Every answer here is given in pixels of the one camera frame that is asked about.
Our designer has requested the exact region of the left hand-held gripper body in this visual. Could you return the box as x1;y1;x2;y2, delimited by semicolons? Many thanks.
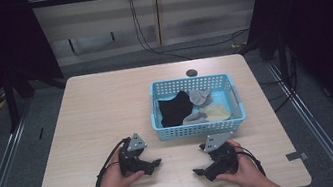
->
115;130;156;179

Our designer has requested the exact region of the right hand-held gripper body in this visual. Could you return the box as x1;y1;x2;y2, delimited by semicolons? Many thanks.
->
197;130;243;179

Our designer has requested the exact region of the person's right hand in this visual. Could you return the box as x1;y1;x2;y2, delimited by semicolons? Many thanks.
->
210;134;269;187

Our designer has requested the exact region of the person's left hand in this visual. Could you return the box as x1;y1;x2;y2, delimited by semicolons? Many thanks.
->
90;143;149;187

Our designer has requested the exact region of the blue plastic basket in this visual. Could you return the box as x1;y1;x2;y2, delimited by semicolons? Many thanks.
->
145;68;250;145

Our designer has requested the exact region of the cream sock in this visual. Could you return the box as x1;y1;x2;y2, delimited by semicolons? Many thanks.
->
199;101;233;125

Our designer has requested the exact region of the grey sock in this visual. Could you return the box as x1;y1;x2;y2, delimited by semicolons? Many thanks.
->
187;85;215;109
180;109;210;127

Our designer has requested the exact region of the black sock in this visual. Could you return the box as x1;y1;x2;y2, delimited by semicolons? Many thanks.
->
156;88;199;130

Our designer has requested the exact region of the grey tape strip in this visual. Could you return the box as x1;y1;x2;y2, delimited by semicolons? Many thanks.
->
284;149;310;164

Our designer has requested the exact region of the dark round table grommet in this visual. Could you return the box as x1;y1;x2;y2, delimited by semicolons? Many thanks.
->
184;67;199;79

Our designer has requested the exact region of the black metal stand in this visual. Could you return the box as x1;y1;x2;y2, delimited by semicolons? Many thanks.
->
0;71;24;135

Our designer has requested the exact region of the yellow object on floor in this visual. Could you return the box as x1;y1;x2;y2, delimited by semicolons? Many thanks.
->
0;99;9;113

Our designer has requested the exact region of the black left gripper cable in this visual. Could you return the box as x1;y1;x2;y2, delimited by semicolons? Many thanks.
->
86;136;139;187

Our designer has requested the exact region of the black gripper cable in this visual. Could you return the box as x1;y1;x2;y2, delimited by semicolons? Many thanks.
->
234;141;267;181
86;136;139;187

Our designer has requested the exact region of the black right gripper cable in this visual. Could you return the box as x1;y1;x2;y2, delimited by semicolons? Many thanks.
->
234;141;267;181

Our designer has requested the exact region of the black floor cable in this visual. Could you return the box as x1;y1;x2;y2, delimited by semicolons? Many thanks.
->
254;49;305;116

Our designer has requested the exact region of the black hanging wall cable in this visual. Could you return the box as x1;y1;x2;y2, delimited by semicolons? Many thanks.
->
126;0;254;70

